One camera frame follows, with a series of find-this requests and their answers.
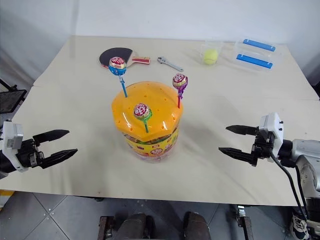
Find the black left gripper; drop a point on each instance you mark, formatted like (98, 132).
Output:
(28, 153)

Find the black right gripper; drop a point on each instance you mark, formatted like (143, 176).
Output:
(262, 147)

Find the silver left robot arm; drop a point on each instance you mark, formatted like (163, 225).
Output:
(5, 163)

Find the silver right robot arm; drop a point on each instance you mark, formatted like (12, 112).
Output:
(306, 151)

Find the purple wrapped lollipop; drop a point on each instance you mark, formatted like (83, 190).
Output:
(179, 81)

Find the green wrapped lollipop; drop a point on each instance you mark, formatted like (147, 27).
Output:
(141, 111)

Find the lollipop jar with orange lid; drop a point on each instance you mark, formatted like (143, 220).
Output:
(150, 100)

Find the blue wrapped lollipop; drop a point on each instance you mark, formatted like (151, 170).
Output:
(117, 65)

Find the black metal stand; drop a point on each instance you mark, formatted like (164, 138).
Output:
(10, 100)

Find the clear box with blue latch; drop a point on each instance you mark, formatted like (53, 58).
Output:
(253, 60)
(258, 45)

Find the yellow tennis ball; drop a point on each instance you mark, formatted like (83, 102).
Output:
(210, 57)

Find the dark rounded shape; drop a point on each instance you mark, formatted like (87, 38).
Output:
(135, 226)
(197, 226)

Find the white and black sneaker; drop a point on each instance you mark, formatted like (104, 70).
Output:
(299, 225)

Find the black table tennis paddle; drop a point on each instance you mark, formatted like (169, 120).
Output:
(112, 53)

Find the silver adjustable wrench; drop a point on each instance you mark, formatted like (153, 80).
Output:
(162, 60)

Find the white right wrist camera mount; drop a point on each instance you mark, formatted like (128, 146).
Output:
(272, 122)

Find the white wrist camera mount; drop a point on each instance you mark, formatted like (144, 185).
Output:
(13, 135)
(272, 122)

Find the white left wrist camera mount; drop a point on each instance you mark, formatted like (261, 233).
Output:
(13, 135)

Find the rusty metal bracket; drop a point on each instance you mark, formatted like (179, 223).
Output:
(245, 222)
(104, 227)

